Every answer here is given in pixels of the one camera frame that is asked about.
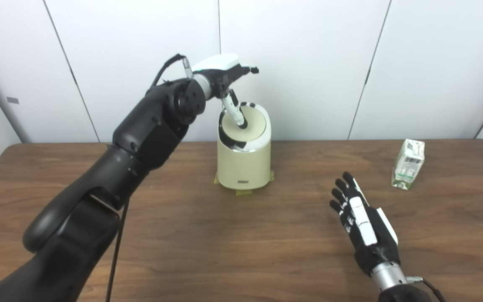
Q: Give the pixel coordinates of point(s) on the cream-colored round bin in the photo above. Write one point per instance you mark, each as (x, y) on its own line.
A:
(243, 165)

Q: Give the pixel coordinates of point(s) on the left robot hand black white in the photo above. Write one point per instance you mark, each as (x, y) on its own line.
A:
(218, 63)

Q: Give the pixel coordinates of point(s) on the small gray wall label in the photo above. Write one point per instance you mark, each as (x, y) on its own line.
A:
(13, 100)

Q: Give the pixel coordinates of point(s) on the white green milk carton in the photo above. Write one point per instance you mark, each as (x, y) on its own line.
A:
(407, 165)

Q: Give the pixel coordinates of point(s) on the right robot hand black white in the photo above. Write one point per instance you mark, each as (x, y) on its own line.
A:
(367, 235)

